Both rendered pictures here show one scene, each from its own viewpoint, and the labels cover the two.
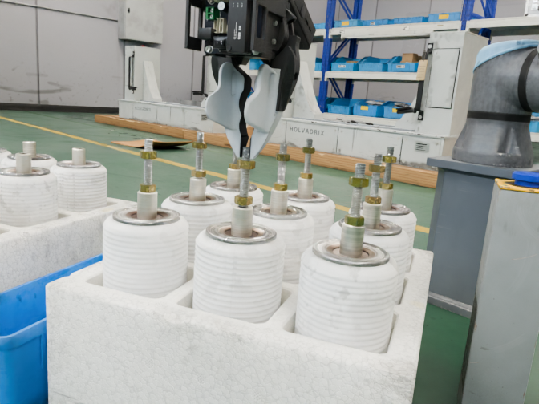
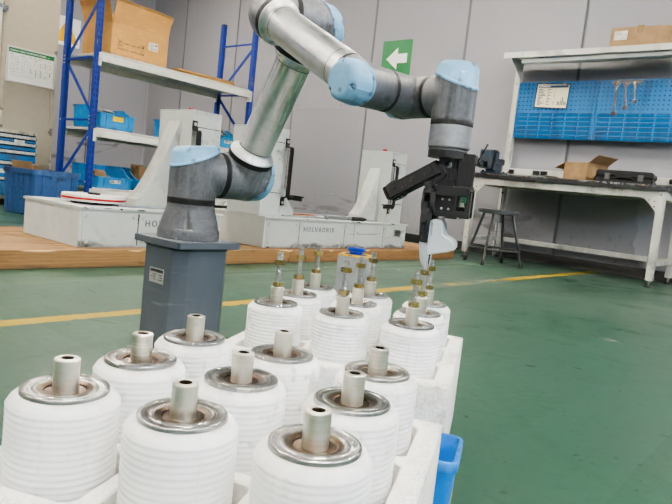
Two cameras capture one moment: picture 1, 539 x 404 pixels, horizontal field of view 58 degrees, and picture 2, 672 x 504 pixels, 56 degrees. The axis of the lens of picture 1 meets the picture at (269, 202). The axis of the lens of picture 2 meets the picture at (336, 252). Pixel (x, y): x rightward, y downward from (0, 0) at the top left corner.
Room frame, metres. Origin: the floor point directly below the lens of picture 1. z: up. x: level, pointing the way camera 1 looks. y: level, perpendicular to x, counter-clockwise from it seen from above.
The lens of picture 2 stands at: (0.77, 1.13, 0.45)
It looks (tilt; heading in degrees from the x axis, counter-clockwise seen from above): 5 degrees down; 264
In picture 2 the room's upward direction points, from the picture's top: 6 degrees clockwise
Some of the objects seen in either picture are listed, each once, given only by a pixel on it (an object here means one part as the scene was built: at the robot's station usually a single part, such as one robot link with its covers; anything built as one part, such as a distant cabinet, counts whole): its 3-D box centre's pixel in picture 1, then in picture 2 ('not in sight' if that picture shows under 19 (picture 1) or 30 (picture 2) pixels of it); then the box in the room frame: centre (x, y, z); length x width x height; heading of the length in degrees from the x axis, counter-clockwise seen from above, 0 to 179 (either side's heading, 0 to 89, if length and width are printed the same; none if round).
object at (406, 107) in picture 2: not in sight; (406, 96); (0.55, -0.04, 0.64); 0.11 x 0.11 x 0.08; 35
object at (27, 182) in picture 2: not in sight; (40, 192); (2.73, -4.28, 0.19); 0.50 x 0.41 x 0.37; 139
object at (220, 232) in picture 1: (241, 233); (419, 313); (0.49, 0.03, 0.25); 0.08 x 0.08 x 0.01
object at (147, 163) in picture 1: (147, 172); (414, 293); (0.53, 0.14, 0.30); 0.01 x 0.01 x 0.08
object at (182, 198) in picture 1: (197, 199); (341, 313); (0.65, 0.10, 0.25); 0.08 x 0.08 x 0.01
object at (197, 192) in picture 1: (197, 190); (342, 306); (0.65, 0.10, 0.26); 0.02 x 0.02 x 0.03
